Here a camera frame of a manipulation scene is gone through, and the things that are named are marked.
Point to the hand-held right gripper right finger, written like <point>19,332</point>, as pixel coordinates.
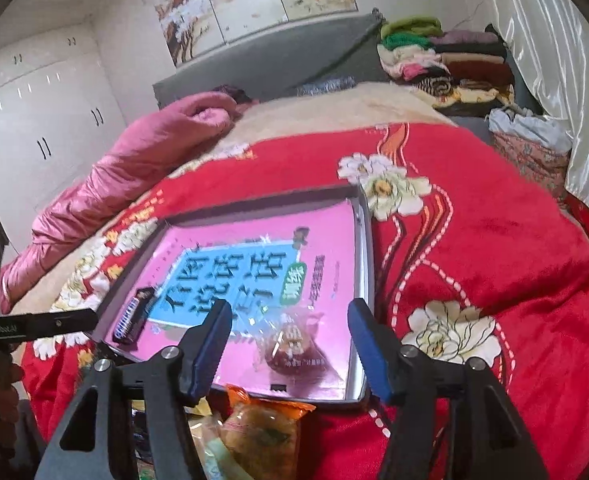
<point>369,355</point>

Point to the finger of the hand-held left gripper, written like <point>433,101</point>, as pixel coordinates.
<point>49,322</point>

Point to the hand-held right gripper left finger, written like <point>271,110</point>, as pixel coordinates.
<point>208,345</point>

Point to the round brown snack clear packet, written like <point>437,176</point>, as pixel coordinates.
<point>290,347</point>

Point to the dark chocolate bar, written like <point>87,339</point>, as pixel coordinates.
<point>133,316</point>

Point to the orange snack packet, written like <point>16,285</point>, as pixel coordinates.
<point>264,430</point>

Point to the pale green snack packet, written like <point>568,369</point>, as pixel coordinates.
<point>213,452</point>

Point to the shallow grey tray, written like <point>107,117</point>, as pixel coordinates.
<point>234,200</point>

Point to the person's left hand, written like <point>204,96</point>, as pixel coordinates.
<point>12,380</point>

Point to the pink picture book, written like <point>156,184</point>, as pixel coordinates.
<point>234,240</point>

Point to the red floral blanket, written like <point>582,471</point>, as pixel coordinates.
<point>474,240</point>

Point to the pink quilt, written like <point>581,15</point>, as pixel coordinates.
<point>124,170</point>

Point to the white wardrobe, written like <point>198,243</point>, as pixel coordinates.
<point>39,105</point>

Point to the pink floral fabric bag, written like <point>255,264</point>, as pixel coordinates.
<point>529,162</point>

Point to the dark purple cloth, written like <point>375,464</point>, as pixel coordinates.
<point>232,94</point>

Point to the blue patterned pillow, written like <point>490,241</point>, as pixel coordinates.
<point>327,87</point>

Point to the white blue cloth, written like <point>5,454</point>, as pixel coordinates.
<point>534,127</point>

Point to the grey headboard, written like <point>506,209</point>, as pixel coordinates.
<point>274,55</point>

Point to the stack of folded clothes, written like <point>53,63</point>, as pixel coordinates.
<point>449,65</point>

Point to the white satin curtain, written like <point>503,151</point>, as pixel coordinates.
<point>554,60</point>

